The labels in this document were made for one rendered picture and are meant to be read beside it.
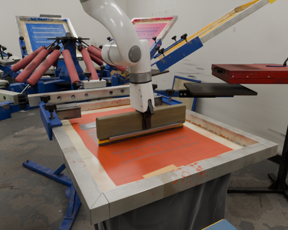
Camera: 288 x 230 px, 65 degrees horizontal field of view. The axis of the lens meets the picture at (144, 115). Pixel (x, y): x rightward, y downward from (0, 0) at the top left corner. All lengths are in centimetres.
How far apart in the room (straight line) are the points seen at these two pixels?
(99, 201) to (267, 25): 263
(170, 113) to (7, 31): 446
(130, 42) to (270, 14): 234
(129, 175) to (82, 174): 13
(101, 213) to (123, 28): 45
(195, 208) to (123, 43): 56
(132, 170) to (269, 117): 238
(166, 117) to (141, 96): 16
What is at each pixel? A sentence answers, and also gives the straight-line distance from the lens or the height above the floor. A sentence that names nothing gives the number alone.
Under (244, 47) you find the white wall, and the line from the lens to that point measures 301.
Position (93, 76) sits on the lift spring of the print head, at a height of 108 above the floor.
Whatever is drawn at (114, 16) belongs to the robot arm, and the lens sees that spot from 65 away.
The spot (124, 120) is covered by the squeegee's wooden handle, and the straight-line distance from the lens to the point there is 77.
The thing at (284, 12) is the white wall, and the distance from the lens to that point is 280.
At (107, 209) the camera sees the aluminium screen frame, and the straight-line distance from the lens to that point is 49.
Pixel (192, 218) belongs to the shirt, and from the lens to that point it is 84.
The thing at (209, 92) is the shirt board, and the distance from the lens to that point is 164.
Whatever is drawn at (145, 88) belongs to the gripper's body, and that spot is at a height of 114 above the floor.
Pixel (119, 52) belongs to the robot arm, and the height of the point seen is 126.
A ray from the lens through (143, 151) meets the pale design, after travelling 74.
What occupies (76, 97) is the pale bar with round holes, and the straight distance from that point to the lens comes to 123.
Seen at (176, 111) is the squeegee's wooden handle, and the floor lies 103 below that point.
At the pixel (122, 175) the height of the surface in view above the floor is 95.
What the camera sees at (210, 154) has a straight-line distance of 75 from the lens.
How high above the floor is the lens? 129
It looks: 18 degrees down
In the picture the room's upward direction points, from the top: straight up
